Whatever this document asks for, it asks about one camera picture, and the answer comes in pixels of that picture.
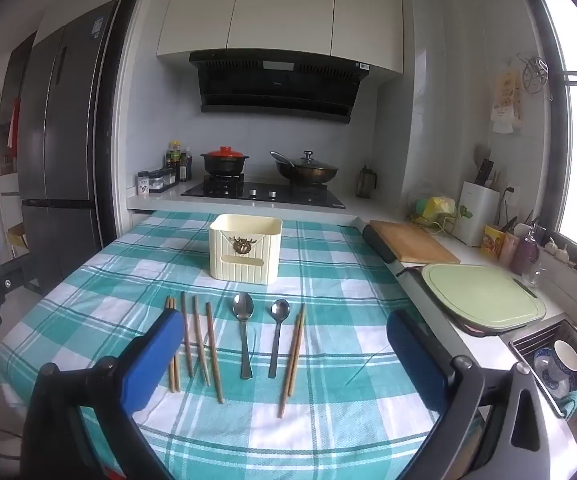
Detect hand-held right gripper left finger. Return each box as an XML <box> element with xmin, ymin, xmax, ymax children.
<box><xmin>22</xmin><ymin>307</ymin><xmax>185</xmax><ymax>480</ymax></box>

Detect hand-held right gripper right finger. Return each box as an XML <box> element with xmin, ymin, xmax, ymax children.
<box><xmin>387</xmin><ymin>310</ymin><xmax>569</xmax><ymax>480</ymax></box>

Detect wooden chopstick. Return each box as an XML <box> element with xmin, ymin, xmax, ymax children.
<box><xmin>205</xmin><ymin>301</ymin><xmax>224</xmax><ymax>406</ymax></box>
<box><xmin>277</xmin><ymin>312</ymin><xmax>303</xmax><ymax>420</ymax></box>
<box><xmin>170</xmin><ymin>296</ymin><xmax>181</xmax><ymax>392</ymax></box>
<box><xmin>286</xmin><ymin>303</ymin><xmax>307</xmax><ymax>397</ymax></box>
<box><xmin>192</xmin><ymin>294</ymin><xmax>211</xmax><ymax>387</ymax></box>
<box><xmin>165</xmin><ymin>296</ymin><xmax>175</xmax><ymax>393</ymax></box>

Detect large steel spoon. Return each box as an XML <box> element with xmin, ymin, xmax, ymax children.
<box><xmin>232</xmin><ymin>291</ymin><xmax>255</xmax><ymax>381</ymax></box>

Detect cream ribbed utensil holder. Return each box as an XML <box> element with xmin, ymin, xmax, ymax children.
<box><xmin>209</xmin><ymin>213</ymin><xmax>283</xmax><ymax>286</ymax></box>

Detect small steel spoon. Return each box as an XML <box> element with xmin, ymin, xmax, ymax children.
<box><xmin>267</xmin><ymin>298</ymin><xmax>291</xmax><ymax>380</ymax></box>

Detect cardboard box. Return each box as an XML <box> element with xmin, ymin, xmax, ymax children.
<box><xmin>7</xmin><ymin>224</ymin><xmax>32</xmax><ymax>261</ymax></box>

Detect teal checked tablecloth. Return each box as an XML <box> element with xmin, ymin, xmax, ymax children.
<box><xmin>0</xmin><ymin>210</ymin><xmax>484</xmax><ymax>480</ymax></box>

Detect green cutting board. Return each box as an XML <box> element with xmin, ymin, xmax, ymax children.
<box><xmin>421</xmin><ymin>262</ymin><xmax>547</xmax><ymax>330</ymax></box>

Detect steel kitchen sink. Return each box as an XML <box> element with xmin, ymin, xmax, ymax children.
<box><xmin>509</xmin><ymin>317</ymin><xmax>577</xmax><ymax>418</ymax></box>

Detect wooden cutting board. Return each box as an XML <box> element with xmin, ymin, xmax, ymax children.
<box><xmin>369</xmin><ymin>220</ymin><xmax>462</xmax><ymax>265</ymax></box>

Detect grey refrigerator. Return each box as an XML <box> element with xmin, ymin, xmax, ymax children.
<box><xmin>17</xmin><ymin>0</ymin><xmax>120</xmax><ymax>295</ymax></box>

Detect blue white ceramic bowl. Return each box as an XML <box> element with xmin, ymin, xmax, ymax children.
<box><xmin>533</xmin><ymin>347</ymin><xmax>569</xmax><ymax>401</ymax></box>

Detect red hanging cloth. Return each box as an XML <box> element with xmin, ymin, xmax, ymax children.
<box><xmin>8</xmin><ymin>97</ymin><xmax>22</xmax><ymax>148</ymax></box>

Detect yellow printed packet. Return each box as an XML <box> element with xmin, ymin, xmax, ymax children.
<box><xmin>483</xmin><ymin>224</ymin><xmax>507</xmax><ymax>260</ymax></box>

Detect pink packet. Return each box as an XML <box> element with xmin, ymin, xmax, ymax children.
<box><xmin>499</xmin><ymin>232</ymin><xmax>519</xmax><ymax>267</ymax></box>

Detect clear drinking glass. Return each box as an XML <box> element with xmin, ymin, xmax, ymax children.
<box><xmin>523</xmin><ymin>260</ymin><xmax>544</xmax><ymax>288</ymax></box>

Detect blue white ceramic cup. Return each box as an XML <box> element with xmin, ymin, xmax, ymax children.
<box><xmin>551</xmin><ymin>340</ymin><xmax>577</xmax><ymax>386</ymax></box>

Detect purple pump soap bottle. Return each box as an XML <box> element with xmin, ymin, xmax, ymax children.
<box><xmin>511</xmin><ymin>225</ymin><xmax>542</xmax><ymax>276</ymax></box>

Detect white knife holder box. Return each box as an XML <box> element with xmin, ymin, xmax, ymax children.
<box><xmin>453</xmin><ymin>180</ymin><xmax>502</xmax><ymax>248</ymax></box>

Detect clear plastic bag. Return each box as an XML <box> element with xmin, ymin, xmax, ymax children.
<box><xmin>407</xmin><ymin>192</ymin><xmax>457</xmax><ymax>235</ymax></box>

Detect black glass gas cooktop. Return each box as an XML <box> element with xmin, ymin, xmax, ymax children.
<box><xmin>180</xmin><ymin>174</ymin><xmax>345</xmax><ymax>208</ymax></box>

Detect dark glass french press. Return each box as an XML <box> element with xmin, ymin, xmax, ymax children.
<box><xmin>356</xmin><ymin>165</ymin><xmax>378</xmax><ymax>200</ymax></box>

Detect black clay pot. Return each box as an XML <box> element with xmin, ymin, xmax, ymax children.
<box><xmin>200</xmin><ymin>154</ymin><xmax>250</xmax><ymax>178</ymax></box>

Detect dark wok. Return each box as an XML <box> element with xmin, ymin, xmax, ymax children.
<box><xmin>270</xmin><ymin>151</ymin><xmax>340</xmax><ymax>185</ymax></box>

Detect red pot lid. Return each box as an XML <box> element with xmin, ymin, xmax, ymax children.
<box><xmin>204</xmin><ymin>146</ymin><xmax>247</xmax><ymax>159</ymax></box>

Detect glass wok lid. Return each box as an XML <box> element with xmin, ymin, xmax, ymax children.
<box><xmin>282</xmin><ymin>150</ymin><xmax>338</xmax><ymax>171</ymax></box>

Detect black range hood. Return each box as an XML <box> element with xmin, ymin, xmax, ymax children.
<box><xmin>188</xmin><ymin>50</ymin><xmax>370</xmax><ymax>125</ymax></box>

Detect black door frame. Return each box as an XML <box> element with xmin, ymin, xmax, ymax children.
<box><xmin>97</xmin><ymin>0</ymin><xmax>155</xmax><ymax>252</ymax></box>

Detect hanging printed wall calendar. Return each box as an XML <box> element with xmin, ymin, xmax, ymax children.
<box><xmin>489</xmin><ymin>71</ymin><xmax>524</xmax><ymax>135</ymax></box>

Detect metal wire rack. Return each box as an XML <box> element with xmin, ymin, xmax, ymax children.
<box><xmin>516</xmin><ymin>52</ymin><xmax>552</xmax><ymax>101</ymax></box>

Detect white wall cabinets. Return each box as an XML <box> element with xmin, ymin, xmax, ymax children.
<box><xmin>156</xmin><ymin>0</ymin><xmax>403</xmax><ymax>77</ymax></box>

